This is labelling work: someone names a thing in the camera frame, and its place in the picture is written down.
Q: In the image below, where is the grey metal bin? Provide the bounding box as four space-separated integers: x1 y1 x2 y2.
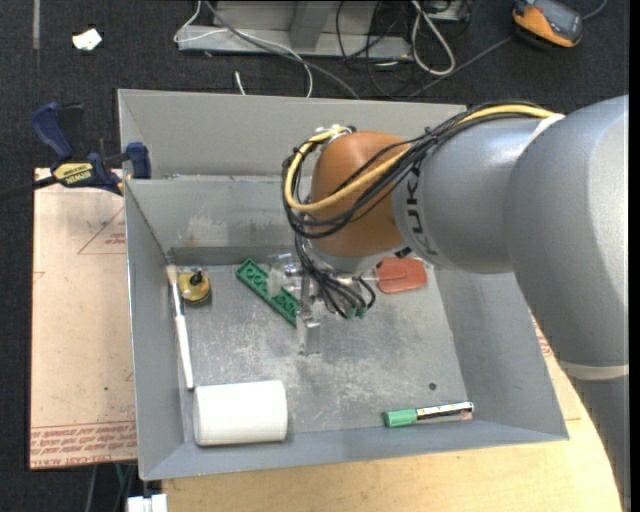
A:
117 88 570 482

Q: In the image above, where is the clear glass bulb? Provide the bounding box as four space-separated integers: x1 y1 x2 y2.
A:
266 252 302 297

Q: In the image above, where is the green studded flat block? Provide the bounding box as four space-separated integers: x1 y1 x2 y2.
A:
234 257 301 329

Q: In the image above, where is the red-brown flat sponge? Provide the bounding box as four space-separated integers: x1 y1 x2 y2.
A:
374 258 429 295

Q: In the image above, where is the white cylinder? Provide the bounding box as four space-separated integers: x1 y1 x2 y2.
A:
192 379 290 447

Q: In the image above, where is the round yellow and black knob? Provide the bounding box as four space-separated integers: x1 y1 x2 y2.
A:
178 269 213 307

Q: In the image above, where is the green-capped marker pen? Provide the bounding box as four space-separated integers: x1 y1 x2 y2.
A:
382 401 475 429

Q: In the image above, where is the long white stick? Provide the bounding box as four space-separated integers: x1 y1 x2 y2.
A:
166 264 195 391

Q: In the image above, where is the brown cardboard board red print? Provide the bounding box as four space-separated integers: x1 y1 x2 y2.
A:
29 167 555 471

